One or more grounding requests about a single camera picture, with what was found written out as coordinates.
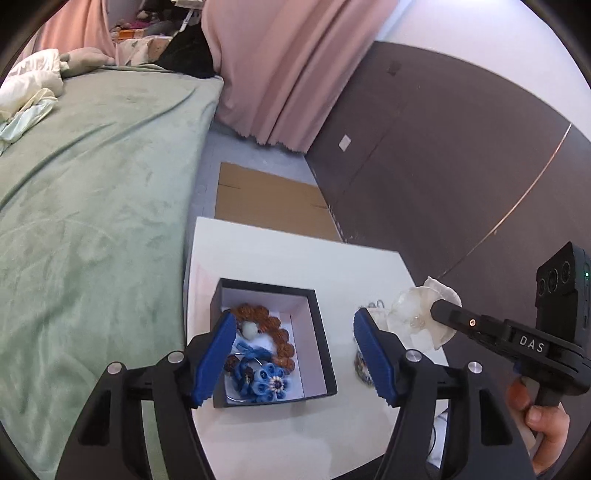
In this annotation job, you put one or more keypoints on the green bed blanket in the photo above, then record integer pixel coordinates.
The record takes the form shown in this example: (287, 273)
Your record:
(92, 207)

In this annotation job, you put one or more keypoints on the flat cardboard sheet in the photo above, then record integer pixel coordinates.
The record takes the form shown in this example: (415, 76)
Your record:
(268, 203)

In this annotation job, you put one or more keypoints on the person's right hand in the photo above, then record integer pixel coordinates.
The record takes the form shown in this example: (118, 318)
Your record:
(545, 420)

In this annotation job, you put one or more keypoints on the black cloth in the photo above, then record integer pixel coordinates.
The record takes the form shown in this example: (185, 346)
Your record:
(189, 50)

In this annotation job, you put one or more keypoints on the blue flower ornament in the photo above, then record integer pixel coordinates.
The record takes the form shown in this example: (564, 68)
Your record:
(272, 383)

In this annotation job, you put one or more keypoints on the white crumpled quilt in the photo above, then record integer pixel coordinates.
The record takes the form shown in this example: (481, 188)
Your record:
(27, 87)

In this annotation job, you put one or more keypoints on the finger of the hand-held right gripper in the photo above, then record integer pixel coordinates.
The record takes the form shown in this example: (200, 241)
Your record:
(461, 321)

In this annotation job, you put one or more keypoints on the wide pink curtain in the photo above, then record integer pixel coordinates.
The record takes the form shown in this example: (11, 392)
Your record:
(286, 69)

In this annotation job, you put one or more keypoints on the white cloth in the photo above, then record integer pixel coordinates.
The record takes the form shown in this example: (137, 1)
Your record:
(441, 450)

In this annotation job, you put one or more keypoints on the black jewelry box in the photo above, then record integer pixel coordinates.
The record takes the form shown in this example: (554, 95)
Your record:
(323, 341)

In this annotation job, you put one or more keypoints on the silver rings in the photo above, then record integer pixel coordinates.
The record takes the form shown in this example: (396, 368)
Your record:
(376, 304)

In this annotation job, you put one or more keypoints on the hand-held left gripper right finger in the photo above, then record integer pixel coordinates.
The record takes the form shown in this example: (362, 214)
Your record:
(374, 360)

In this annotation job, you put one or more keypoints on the narrow pink curtain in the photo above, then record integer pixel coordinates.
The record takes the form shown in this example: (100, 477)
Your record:
(78, 27)

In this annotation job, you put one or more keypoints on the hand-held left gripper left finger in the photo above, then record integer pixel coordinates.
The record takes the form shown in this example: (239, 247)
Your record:
(214, 364)

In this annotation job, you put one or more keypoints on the grey-green pillow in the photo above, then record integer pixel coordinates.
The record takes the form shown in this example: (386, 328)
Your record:
(87, 57)

